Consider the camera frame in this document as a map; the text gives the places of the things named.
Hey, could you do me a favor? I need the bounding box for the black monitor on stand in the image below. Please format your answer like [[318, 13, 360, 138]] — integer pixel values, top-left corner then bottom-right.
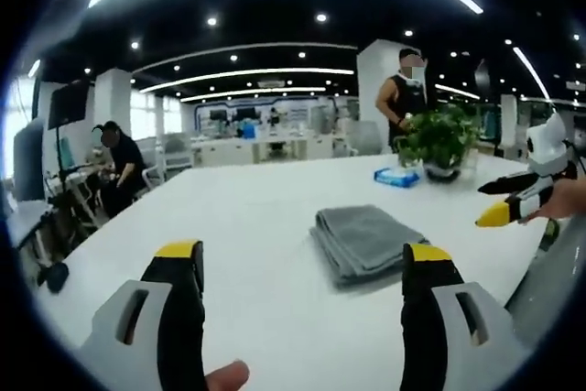
[[47, 81, 91, 177]]

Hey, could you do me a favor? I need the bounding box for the blue tissue pack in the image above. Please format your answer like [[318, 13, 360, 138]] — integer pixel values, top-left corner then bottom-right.
[[374, 166, 422, 189]]

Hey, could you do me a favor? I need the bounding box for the green potted plant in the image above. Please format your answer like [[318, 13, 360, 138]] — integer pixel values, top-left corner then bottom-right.
[[396, 104, 482, 181]]

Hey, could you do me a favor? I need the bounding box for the grey towel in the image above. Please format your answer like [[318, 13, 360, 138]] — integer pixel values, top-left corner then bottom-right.
[[309, 204, 431, 290]]

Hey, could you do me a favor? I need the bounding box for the person's right hand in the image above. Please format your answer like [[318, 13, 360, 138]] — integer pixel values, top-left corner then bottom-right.
[[519, 178, 586, 225]]

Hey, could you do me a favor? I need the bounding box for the white office chair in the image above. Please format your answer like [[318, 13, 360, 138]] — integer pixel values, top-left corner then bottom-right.
[[160, 133, 194, 177]]

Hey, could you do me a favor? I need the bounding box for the person's left hand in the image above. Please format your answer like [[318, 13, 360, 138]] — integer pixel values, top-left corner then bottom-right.
[[204, 359, 251, 391]]

